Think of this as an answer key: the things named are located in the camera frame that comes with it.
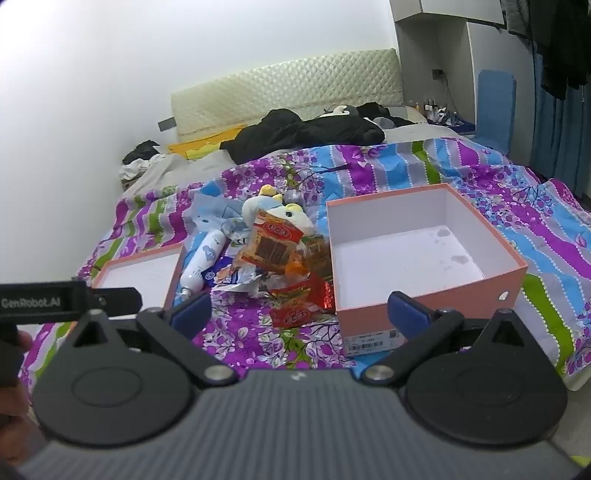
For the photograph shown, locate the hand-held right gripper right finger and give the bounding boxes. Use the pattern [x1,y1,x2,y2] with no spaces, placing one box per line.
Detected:
[362,291,536,387]

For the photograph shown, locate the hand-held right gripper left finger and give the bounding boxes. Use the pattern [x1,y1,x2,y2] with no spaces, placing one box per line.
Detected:
[69,291,234,387]

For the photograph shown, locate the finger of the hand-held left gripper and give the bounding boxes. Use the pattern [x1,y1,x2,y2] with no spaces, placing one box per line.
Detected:
[87,286,142,319]

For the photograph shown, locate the pink cardboard box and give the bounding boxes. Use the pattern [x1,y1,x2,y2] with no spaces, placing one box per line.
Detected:
[325,183,529,358]

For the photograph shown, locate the orange snack packet red label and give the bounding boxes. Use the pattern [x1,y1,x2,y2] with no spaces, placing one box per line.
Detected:
[233,209,306,278]

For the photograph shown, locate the person's left hand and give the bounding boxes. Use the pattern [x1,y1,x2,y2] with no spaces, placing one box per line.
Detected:
[0,330,34,418]

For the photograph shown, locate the pink box lid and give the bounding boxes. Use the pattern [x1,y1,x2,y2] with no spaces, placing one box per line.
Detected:
[91,243,187,311]

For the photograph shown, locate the white tube bottle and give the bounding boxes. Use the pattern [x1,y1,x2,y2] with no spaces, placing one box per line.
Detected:
[179,231,228,302]

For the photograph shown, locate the crumpled silver wrapper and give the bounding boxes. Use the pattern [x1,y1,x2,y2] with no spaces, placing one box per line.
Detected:
[217,272,274,301]

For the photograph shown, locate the light blue plastic bag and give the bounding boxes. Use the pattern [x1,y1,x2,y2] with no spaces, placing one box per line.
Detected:
[191,190,252,234]

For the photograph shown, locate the small red snack packet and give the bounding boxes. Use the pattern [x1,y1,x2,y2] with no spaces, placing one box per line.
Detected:
[269,306,324,329]

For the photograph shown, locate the yellow snack packet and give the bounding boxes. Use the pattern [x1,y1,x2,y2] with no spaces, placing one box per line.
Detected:
[300,233,332,278]

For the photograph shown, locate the red foil snack packet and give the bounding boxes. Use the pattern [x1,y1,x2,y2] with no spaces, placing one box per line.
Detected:
[270,276,335,315]

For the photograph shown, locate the grey bed sheet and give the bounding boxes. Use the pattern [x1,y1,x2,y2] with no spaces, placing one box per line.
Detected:
[121,124,462,197]

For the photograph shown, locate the white and blue plush toy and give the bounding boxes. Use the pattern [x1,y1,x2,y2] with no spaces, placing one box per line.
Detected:
[241,185,315,243]

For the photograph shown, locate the pile of clothes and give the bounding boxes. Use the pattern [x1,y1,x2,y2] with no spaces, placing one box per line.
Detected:
[119,140,163,182]

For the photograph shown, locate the floral striped blanket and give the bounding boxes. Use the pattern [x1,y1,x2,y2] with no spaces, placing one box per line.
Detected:
[21,138,591,391]

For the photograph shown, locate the yellow pillow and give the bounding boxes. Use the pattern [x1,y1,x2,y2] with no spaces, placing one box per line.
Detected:
[167,127,245,160]

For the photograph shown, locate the black jacket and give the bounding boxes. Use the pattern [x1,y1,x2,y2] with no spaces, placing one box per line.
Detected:
[221,109,386,164]

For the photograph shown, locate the dark garment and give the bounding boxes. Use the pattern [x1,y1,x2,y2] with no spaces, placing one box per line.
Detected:
[356,102,419,129]

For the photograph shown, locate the group of small bottles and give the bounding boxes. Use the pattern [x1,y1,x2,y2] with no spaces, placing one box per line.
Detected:
[413,98,462,125]

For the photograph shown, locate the blue curtain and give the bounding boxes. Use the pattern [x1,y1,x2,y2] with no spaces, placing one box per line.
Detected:
[529,41,591,185]

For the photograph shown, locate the cream quilted headboard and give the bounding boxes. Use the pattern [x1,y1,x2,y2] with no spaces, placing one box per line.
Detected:
[171,47,402,139]

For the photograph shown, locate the white cabinet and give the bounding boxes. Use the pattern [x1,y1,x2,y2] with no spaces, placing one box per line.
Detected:
[389,0,536,139]

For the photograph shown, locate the hanging dark clothes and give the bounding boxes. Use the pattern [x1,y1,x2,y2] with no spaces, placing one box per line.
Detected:
[501,0,591,100]

